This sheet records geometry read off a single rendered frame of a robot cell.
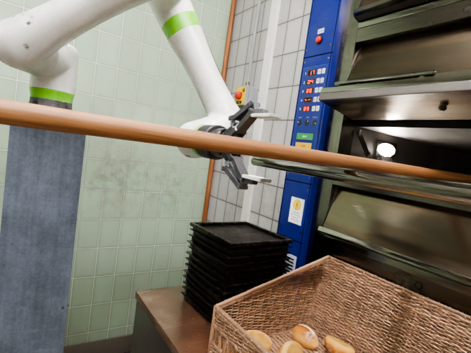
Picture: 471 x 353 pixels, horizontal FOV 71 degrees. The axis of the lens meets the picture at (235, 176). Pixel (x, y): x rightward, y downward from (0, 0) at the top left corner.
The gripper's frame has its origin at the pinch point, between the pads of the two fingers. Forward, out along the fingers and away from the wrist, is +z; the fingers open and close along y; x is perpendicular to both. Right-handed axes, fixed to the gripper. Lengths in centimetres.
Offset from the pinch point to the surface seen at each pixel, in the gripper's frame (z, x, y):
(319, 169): -0.5, -17.6, 3.2
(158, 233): -117, -26, 53
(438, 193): 27.1, -17.4, 3.9
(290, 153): 7.8, 0.6, 0.4
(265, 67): -76, -53, -40
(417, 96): 6.6, -41.7, -19.3
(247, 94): -82, -49, -27
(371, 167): 7.8, -25.7, 0.7
